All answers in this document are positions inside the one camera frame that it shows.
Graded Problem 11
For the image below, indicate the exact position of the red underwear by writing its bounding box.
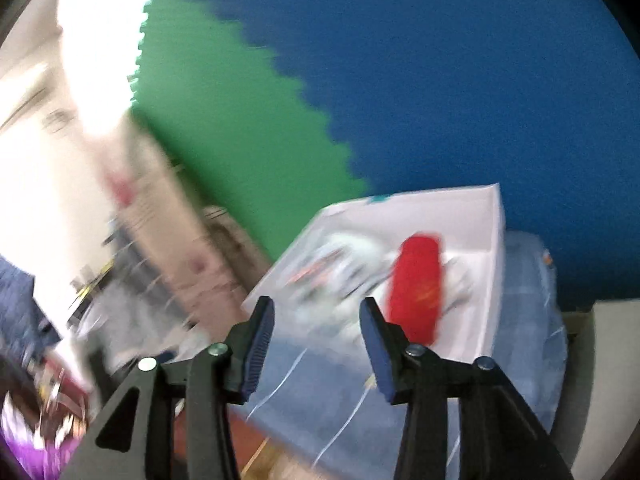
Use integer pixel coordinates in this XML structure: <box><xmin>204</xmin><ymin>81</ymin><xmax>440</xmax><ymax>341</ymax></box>
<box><xmin>386</xmin><ymin>233</ymin><xmax>444</xmax><ymax>346</ymax></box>

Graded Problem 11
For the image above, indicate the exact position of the white knit garment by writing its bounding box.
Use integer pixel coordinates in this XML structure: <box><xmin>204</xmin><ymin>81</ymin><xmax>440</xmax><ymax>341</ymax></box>
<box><xmin>278</xmin><ymin>228</ymin><xmax>398</xmax><ymax>334</ymax></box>

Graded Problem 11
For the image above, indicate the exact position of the brown wooden nightstand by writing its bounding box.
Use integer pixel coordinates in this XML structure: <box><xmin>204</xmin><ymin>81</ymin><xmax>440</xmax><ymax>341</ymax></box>
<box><xmin>169</xmin><ymin>404</ymin><xmax>321</xmax><ymax>480</ymax></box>

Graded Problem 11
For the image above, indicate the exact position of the blue checked cloth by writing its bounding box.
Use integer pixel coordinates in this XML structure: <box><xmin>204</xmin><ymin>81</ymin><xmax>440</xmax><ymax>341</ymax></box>
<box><xmin>233</xmin><ymin>230</ymin><xmax>570</xmax><ymax>480</ymax></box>

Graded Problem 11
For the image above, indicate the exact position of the pink floral curtain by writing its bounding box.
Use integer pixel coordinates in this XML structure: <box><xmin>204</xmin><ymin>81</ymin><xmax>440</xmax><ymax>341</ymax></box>
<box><xmin>54</xmin><ymin>0</ymin><xmax>281</xmax><ymax>351</ymax></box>

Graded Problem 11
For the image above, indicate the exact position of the white XINCCI cardboard box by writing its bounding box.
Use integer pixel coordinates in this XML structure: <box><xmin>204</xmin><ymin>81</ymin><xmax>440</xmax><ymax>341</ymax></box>
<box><xmin>243</xmin><ymin>184</ymin><xmax>504</xmax><ymax>367</ymax></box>

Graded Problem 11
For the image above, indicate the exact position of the green foam mat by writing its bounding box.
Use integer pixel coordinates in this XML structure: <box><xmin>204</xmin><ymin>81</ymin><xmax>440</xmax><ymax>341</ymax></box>
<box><xmin>132</xmin><ymin>0</ymin><xmax>368</xmax><ymax>258</ymax></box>

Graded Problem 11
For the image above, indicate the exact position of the blue foam mat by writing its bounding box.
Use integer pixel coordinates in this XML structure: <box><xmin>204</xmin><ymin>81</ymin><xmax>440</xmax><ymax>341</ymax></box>
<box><xmin>204</xmin><ymin>0</ymin><xmax>639</xmax><ymax>305</ymax></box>

